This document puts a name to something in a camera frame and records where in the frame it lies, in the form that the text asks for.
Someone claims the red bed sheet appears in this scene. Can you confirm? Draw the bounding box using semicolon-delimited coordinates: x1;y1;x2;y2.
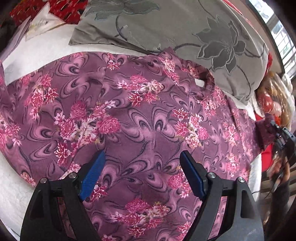
254;112;273;172

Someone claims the grey floral pillow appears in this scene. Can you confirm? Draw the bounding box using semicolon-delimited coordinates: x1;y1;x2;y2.
69;0;269;103

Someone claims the plastic bag of toys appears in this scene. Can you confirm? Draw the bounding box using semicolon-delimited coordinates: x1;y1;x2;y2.
255;71;295;128

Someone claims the purple floral garment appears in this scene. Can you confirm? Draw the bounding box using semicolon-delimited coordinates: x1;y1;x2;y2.
0;47;276;241

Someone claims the person's right hand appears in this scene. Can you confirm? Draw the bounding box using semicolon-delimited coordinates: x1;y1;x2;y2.
269;158;290;185

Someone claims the window with dark frame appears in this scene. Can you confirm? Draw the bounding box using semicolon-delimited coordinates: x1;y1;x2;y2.
246;1;295;80

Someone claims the red patterned blanket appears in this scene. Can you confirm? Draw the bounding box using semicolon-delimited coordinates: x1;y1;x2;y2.
10;0;88;25

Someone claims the white quilted bed cover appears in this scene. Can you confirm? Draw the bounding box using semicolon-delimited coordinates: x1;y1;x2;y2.
0;24;263;239

